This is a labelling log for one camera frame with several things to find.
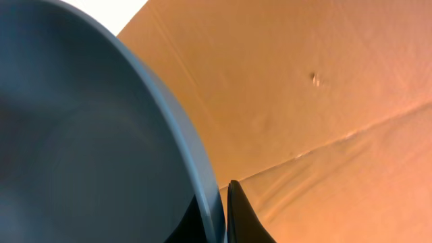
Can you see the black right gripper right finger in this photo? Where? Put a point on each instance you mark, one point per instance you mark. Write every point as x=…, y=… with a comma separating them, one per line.
x=243, y=225

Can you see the brown cardboard panel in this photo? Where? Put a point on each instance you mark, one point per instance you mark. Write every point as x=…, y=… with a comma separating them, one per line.
x=321, y=109

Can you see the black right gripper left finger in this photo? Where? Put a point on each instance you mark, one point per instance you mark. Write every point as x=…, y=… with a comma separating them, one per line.
x=191, y=228

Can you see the dark blue plate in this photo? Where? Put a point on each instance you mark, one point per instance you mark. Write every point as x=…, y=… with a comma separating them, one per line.
x=94, y=146

